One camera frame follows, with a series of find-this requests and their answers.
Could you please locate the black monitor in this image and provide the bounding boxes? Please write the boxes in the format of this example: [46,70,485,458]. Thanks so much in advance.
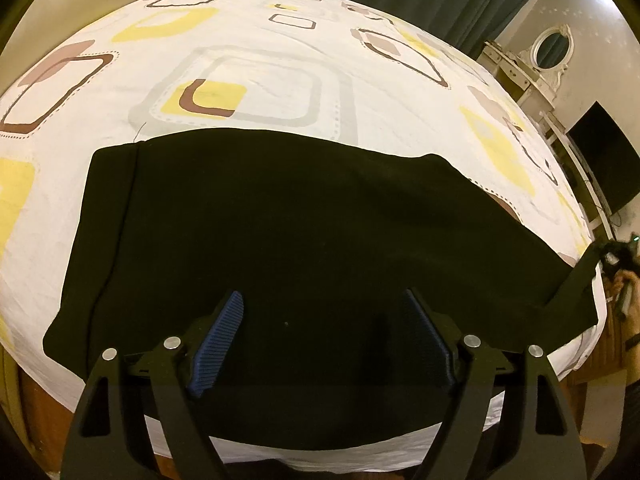
[567,101,640,211]

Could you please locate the cream tufted headboard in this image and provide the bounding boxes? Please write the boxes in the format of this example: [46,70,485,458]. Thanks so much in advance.
[0,0,146,96]

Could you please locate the printed bed sheet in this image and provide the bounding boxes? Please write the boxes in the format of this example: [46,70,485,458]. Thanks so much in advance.
[0,0,601,471]

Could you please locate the black pants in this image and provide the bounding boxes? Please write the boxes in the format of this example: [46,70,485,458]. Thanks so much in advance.
[42,127,601,453]

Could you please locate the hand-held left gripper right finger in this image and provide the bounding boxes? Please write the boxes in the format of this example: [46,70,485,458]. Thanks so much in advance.
[400,288,589,480]

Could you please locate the wooden bed frame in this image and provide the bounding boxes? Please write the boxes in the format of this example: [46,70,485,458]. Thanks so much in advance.
[10,355,166,480]

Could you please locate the white vanity dresser with mirror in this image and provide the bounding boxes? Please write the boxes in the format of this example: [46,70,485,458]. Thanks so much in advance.
[475,25,616,241]

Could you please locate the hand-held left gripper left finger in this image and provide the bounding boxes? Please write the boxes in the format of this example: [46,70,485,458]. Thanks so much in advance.
[60,289,246,480]

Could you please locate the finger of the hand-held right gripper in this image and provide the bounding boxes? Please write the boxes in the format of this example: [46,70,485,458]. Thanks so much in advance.
[542,241,609,312]

